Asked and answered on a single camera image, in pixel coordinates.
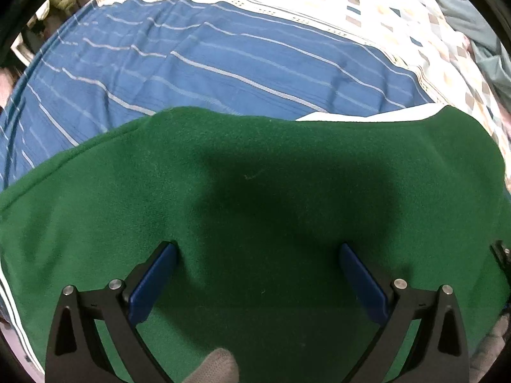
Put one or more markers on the blue striped bed sheet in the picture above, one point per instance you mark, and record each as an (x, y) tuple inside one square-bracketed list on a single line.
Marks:
[(199, 60)]

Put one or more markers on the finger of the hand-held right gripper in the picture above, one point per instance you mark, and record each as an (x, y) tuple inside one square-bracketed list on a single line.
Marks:
[(504, 257)]

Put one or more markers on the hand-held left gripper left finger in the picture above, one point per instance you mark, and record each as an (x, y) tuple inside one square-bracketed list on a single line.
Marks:
[(153, 279)]

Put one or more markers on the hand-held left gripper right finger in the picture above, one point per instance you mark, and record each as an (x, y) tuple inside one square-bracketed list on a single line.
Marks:
[(363, 281)]

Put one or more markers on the green varsity jacket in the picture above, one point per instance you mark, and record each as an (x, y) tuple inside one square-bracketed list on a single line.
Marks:
[(259, 191)]

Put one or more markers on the person's right hand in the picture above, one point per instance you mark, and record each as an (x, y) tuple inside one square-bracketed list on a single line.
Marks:
[(489, 351)]

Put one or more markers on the teal duvet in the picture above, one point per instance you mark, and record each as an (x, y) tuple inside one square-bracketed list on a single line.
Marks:
[(475, 32)]

